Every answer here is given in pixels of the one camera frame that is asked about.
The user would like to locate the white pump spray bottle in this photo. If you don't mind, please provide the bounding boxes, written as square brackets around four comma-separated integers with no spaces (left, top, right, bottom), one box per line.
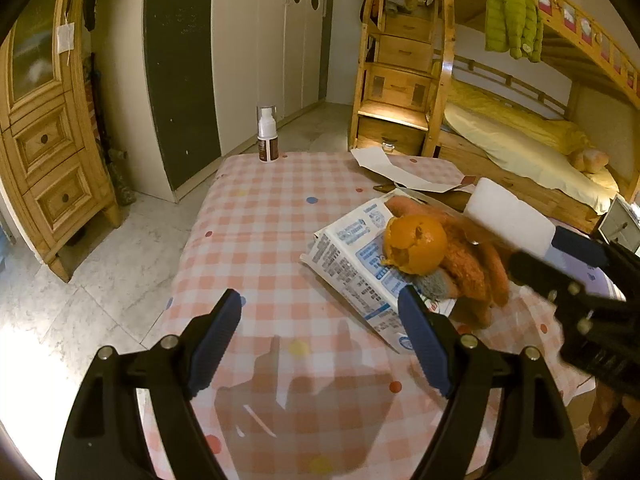
[256,105,281,163]

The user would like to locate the orange plush toy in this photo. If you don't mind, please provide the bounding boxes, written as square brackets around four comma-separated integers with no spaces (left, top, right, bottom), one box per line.
[387,195,511,328]

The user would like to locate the white wardrobe with round holes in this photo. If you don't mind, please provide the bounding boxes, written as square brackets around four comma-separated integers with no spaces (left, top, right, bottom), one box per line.
[142,0,333,203]

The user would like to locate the white paper packaging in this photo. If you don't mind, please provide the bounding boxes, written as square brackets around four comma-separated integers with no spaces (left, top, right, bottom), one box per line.
[350,147,478,196]

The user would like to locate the pink checked tablecloth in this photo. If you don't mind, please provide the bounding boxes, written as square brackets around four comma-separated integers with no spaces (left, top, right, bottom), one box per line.
[142,152,626,480]

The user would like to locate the white paper tag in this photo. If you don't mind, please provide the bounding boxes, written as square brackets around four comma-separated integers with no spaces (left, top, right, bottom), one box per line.
[56,22,76,66]

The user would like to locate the wooden stair drawers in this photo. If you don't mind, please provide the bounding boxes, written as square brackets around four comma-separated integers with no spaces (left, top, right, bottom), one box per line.
[350,0,458,158]

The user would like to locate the wooden cabinet with drawers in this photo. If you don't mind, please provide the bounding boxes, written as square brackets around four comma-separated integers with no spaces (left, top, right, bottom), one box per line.
[0,0,123,283]

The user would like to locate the orange peel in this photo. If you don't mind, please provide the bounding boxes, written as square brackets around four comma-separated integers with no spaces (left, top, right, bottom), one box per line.
[382,215,449,275]

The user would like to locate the yellow blanket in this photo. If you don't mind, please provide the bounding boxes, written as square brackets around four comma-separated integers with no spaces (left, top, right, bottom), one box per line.
[445,80,596,156]

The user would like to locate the green puffer jacket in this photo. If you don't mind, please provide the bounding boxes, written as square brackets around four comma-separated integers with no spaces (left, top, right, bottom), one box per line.
[484,0,545,63]

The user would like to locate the wooden bunk bed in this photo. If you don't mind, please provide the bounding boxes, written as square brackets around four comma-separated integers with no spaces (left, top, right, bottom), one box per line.
[350,0,640,236]

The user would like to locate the person's right forearm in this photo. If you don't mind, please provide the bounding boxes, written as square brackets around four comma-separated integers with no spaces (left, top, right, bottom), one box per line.
[580,385,633,466]

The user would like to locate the white foam block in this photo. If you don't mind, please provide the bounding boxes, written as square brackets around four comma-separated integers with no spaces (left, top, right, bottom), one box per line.
[465,179,557,257]

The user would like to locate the blue and white milk carton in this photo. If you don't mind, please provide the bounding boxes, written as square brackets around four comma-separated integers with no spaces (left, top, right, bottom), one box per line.
[300,197,456,353]

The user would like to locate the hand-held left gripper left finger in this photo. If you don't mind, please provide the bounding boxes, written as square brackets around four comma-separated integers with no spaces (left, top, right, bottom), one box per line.
[55,289,243,480]

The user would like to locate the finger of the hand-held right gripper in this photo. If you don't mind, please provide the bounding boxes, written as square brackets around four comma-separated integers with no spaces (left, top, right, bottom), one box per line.
[509,249,626,311]
[552,226,640,302]

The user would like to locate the yellow plush toy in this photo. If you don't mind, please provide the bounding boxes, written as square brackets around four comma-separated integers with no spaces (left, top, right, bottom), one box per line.
[571,147,610,176]

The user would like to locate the cream quilt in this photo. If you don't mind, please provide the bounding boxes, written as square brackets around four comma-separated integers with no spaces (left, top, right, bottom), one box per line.
[444,102,620,213]

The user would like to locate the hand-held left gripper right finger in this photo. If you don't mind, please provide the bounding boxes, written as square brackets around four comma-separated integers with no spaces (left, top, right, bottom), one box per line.
[397,285,583,480]

